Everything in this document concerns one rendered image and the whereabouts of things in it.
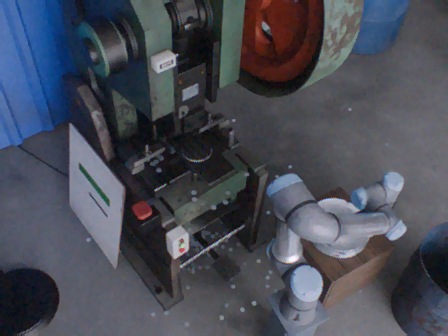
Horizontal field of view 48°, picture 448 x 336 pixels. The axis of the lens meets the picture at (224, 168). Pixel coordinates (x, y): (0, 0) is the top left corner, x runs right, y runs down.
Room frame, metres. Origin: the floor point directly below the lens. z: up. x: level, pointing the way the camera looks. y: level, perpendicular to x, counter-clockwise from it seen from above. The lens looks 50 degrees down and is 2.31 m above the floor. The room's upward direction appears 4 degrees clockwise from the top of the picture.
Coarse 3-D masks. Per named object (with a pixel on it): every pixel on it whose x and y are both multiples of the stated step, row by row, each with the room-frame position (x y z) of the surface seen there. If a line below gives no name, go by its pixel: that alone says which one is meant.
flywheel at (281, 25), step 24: (264, 0) 1.63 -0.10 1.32; (288, 0) 1.60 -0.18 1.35; (312, 0) 1.46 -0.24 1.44; (288, 24) 1.57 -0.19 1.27; (312, 24) 1.44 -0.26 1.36; (264, 48) 1.65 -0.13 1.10; (288, 48) 1.55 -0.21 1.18; (312, 48) 1.43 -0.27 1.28; (264, 72) 1.58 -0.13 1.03; (288, 72) 1.49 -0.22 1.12
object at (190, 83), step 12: (180, 60) 1.43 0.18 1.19; (192, 60) 1.45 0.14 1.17; (204, 60) 1.46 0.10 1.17; (180, 72) 1.38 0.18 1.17; (192, 72) 1.41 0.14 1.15; (204, 72) 1.44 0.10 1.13; (180, 84) 1.37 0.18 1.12; (192, 84) 1.41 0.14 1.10; (204, 84) 1.45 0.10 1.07; (180, 96) 1.37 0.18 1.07; (192, 96) 1.41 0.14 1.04; (204, 96) 1.45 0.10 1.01; (180, 108) 1.36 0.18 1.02; (192, 108) 1.41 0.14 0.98; (204, 108) 1.45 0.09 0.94; (168, 120) 1.38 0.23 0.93; (180, 120) 1.37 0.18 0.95; (192, 120) 1.37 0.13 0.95; (204, 120) 1.39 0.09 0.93
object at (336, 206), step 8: (328, 200) 1.45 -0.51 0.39; (336, 200) 1.46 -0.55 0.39; (344, 200) 1.46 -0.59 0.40; (328, 208) 1.41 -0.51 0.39; (336, 208) 1.41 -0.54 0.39; (344, 208) 1.41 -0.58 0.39; (352, 208) 1.42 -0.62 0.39; (336, 240) 1.23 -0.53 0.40; (344, 240) 1.23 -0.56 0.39; (352, 240) 1.24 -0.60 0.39; (360, 240) 1.24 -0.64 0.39; (336, 248) 1.19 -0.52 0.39; (344, 248) 1.19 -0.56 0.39; (352, 248) 1.19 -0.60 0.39
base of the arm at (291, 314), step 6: (282, 294) 0.91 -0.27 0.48; (282, 300) 0.87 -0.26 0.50; (282, 306) 0.85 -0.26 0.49; (288, 306) 0.84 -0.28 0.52; (282, 312) 0.84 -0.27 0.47; (288, 312) 0.82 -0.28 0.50; (294, 312) 0.82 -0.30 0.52; (300, 312) 0.81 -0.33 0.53; (306, 312) 0.82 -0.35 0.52; (312, 312) 0.83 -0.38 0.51; (288, 318) 0.81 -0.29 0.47; (294, 318) 0.82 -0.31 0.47; (300, 318) 0.81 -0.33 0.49; (306, 318) 0.81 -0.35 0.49; (312, 318) 0.82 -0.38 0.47; (300, 324) 0.80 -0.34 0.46
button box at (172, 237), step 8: (40, 160) 1.89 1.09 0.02; (128, 224) 1.33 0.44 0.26; (136, 232) 1.28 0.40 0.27; (168, 232) 1.06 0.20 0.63; (176, 232) 1.07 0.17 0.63; (184, 232) 1.07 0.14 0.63; (168, 240) 1.04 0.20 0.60; (176, 240) 1.03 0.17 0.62; (184, 240) 1.06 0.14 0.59; (168, 248) 1.05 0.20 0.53; (176, 248) 1.03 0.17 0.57; (176, 256) 1.03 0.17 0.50
